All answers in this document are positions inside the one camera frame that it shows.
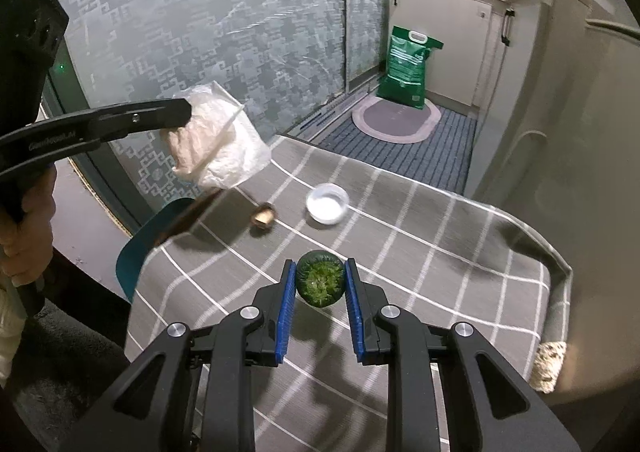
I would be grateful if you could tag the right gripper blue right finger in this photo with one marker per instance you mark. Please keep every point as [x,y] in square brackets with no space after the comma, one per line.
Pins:
[353,309]

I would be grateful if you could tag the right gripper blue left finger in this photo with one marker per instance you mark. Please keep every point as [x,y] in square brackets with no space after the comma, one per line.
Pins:
[285,311]

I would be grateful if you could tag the green round lid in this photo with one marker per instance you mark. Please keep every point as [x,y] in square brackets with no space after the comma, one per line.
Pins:
[320,278]

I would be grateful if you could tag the walnut shell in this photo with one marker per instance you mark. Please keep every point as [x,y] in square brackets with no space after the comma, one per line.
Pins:
[263,217]

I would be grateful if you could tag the white plastic cap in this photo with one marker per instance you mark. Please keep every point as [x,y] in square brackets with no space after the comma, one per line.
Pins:
[327,203]

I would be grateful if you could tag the bag with beige contents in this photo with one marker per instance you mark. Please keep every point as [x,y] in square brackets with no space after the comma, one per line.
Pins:
[218,148]

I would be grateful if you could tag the teal trash bin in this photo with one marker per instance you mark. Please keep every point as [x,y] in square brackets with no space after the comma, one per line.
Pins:
[132,256]

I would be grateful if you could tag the white kitchen cabinet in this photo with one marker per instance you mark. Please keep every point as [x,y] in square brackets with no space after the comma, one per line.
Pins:
[458,74]

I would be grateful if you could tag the person left hand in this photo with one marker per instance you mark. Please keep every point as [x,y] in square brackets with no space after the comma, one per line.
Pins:
[28,246]

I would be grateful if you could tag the striped blue floor rug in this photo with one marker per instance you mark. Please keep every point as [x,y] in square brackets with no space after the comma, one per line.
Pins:
[442,160]

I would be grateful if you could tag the oval grey floor mat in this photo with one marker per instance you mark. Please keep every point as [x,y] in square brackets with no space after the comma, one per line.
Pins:
[391,122]

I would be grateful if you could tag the green rice bag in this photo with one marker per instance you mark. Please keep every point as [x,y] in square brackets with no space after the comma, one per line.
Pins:
[404,78]

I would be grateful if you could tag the frosted patterned sliding door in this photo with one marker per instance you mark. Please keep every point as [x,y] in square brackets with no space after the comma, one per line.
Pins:
[283,60]

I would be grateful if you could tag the silver refrigerator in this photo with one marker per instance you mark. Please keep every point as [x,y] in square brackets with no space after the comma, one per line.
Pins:
[558,147]

